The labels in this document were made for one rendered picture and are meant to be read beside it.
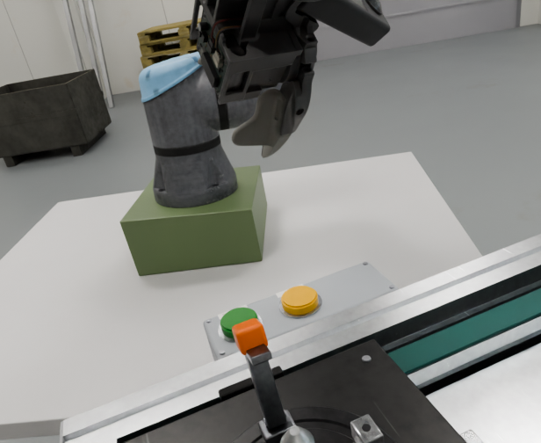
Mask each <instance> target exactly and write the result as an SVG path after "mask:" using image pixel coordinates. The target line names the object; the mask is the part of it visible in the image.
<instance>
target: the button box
mask: <svg viewBox="0 0 541 443"><path fill-rule="evenodd" d="M299 286H307V287H311V288H313V289H314V290H315V291H316V292H317V294H318V305H317V307H316V308H315V309H314V310H312V311H311V312H309V313H306V314H303V315H292V314H289V313H287V312H286V311H284V309H283V307H282V302H281V297H282V295H283V293H284V292H285V291H286V290H288V289H286V290H285V291H282V292H279V293H276V294H274V295H272V296H270V297H267V298H264V299H262V300H260V301H255V302H253V303H250V304H248V305H243V306H242V307H244V308H249V309H253V310H255V312H256V313H257V317H258V321H259V322H260V323H261V324H262V325H263V328H264V331H265V334H266V337H267V340H270V339H273V338H276V337H279V336H281V335H284V334H286V333H288V332H290V331H293V330H297V329H299V328H301V327H304V326H306V325H309V324H310V323H315V322H317V321H320V320H321V319H324V318H326V317H329V316H332V315H335V314H337V313H340V312H342V311H344V310H346V309H351V308H353V307H356V306H357V305H360V304H362V303H365V302H367V301H371V300H373V299H376V298H378V297H380V296H382V295H385V294H389V293H391V292H393V291H396V290H398V289H399V288H397V287H396V286H395V285H394V284H393V283H392V282H391V281H390V280H389V279H388V278H387V277H385V276H384V275H383V274H382V273H381V272H380V271H378V270H377V269H376V268H375V267H374V266H373V265H371V264H370V263H369V262H367V261H365V262H363V263H360V264H358V265H353V266H352V267H349V268H346V269H343V270H341V271H339V272H334V273H332V274H329V275H327V276H325V277H322V278H319V279H317V280H313V281H310V282H307V283H306V284H301V285H299ZM227 312H228V311H227ZM227 312H224V313H222V314H219V315H217V316H215V317H212V318H210V319H207V320H205V321H204V324H203V325H204V328H205V331H206V336H207V339H208V343H209V345H210V348H211V352H212V355H213V359H214V361H216V360H218V359H223V358H225V357H227V356H229V355H232V354H234V353H237V352H239V351H240V350H239V349H238V347H237V345H236V343H235V340H234V338H228V337H226V336H225V335H224V334H223V333H222V330H221V327H220V320H221V318H222V317H223V316H224V315H225V314H226V313H227Z"/></svg>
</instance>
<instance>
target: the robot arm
mask: <svg viewBox="0 0 541 443"><path fill-rule="evenodd" d="M200 5H202V7H203V11H202V17H201V22H200V23H198V12H199V6H200ZM316 19H317V20H319V21H321V22H322V23H324V24H326V25H329V26H331V27H333V28H335V29H336V30H338V31H340V32H342V33H345V34H347V35H348V36H350V37H351V38H353V39H355V40H358V41H360V42H362V43H364V44H365V45H367V46H369V47H372V46H374V45H375V44H376V43H377V42H378V41H379V40H381V39H382V38H383V37H384V36H385V35H386V34H388V33H389V32H390V29H391V27H390V25H389V24H388V22H387V20H386V18H385V16H384V15H383V11H382V6H381V3H380V1H379V0H195V2H194V8H193V14H192V21H191V31H190V39H191V40H196V39H198V42H197V50H198V52H196V53H192V54H185V55H181V56H178V57H175V58H171V59H168V60H166V61H163V62H158V63H156V64H153V65H151V66H149V67H147V68H145V69H144V70H143V71H142V72H141V73H140V76H139V83H140V88H141V102H142V103H143V105H144V109H145V113H146V117H147V121H148V127H149V132H150V135H151V139H152V143H153V147H154V151H155V174H154V183H153V191H154V196H155V201H156V202H157V203H158V204H159V205H161V206H164V207H172V208H187V207H199V206H204V205H207V204H211V203H214V202H216V201H219V200H223V199H225V198H226V197H228V196H229V195H231V194H232V193H233V192H235V190H236V189H237V187H238V184H237V177H236V174H235V171H234V168H233V166H232V165H231V163H230V162H229V160H228V158H227V155H226V153H225V151H224V149H223V148H222V146H221V141H220V130H226V129H231V128H235V130H234V132H233V134H232V142H233V144H235V145H237V146H263V148H262V155H261V156H262V157H263V158H265V157H268V156H271V155H273V154H274V153H276V152H277V151H278V150H279V149H280V148H281V147H282V146H283V145H284V144H285V143H286V141H287V140H288V139H289V137H290V136H291V134H292V133H294V132H295V131H296V130H297V128H298V126H299V124H300V123H301V121H302V120H303V119H304V117H305V115H306V113H307V109H308V107H309V103H310V98H311V91H312V81H313V78H314V71H313V69H314V63H315V62H317V58H316V56H317V43H318V40H317V39H316V37H315V35H314V32H315V31H316V30H317V29H318V27H319V25H318V23H317V21H316ZM197 23H198V27H197Z"/></svg>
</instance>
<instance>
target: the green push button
mask: <svg viewBox="0 0 541 443"><path fill-rule="evenodd" d="M252 318H256V319H257V320H258V317H257V313H256V312H255V310H253V309H249V308H244V307H240V308H236V309H231V310H229V311H228V312H227V313H226V314H225V315H224V316H223V317H222V318H221V320H220V327H221V330H222V333H223V334H224V335H225V336H226V337H228V338H234V335H233V332H232V328H233V326H234V325H236V324H238V323H242V322H245V321H248V320H249V319H252Z"/></svg>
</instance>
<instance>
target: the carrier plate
mask: <svg viewBox="0 0 541 443"><path fill-rule="evenodd" d="M275 383H276V386H277V389H278V393H279V397H280V400H281V403H282V406H283V409H284V410H290V409H294V408H300V407H310V406H320V407H330V408H336V409H340V410H346V411H349V412H351V413H354V414H357V415H358V416H360V417H362V416H364V415H366V414H368V415H370V417H371V419H372V420H373V421H374V423H375V424H376V425H377V426H378V427H379V428H381V429H382V430H383V431H385V432H386V433H387V434H388V435H389V436H391V437H392V439H393V440H394V441H395V442H396V443H467V442H466V441H465V440H464V439H463V438H462V437H461V436H460V435H459V433H458V432H457V431H456V430H455V429H454V428H453V427H452V425H451V424H450V423H449V422H448V421H447V420H446V419H445V418H444V416H443V415H442V414H441V413H440V412H439V411H438V410H437V408H436V407H435V406H434V405H433V404H432V403H431V402H430V401H429V399H428V398H427V397H426V396H425V395H424V394H423V393H422V392H421V390H419V389H418V388H417V387H416V386H415V384H414V383H413V382H412V381H411V380H410V379H409V378H408V377H407V375H406V374H405V373H404V372H403V371H402V370H401V369H400V367H399V366H398V365H397V364H396V363H395V362H394V361H393V360H392V358H391V357H390V356H389V355H388V354H387V353H386V352H385V350H384V349H383V348H382V347H381V346H380V345H379V344H378V343H377V341H376V340H375V339H372V340H369V341H367V342H365V343H362V344H361V345H357V346H355V347H352V348H350V349H348V350H346V351H343V352H340V353H338V354H336V355H333V356H331V357H329V358H326V359H323V360H321V361H318V362H316V363H314V364H312V365H310V366H307V367H304V368H301V369H300V370H297V371H295V372H292V373H290V374H287V375H285V376H282V377H280V378H278V379H276V380H275ZM262 419H263V413H262V410H261V407H260V403H259V401H258V398H257V395H256V390H255V389H251V390H249V391H246V392H244V393H241V394H240V395H238V396H234V397H231V398H229V399H227V400H225V401H223V402H220V403H216V404H215V405H213V406H210V407H208V408H205V409H203V410H200V411H198V412H195V413H193V414H191V415H189V416H187V417H184V418H180V419H178V420H176V421H174V422H172V423H169V424H167V425H164V426H162V427H159V428H157V429H154V430H153V431H150V432H147V433H144V434H142V435H140V436H138V437H136V438H133V439H130V440H128V441H125V442H123V443H232V442H233V441H234V440H235V439H236V438H237V437H239V436H240V435H241V434H242V433H243V432H245V431H246V430H247V429H249V428H250V427H251V426H252V425H254V424H255V423H257V422H259V421H260V420H262Z"/></svg>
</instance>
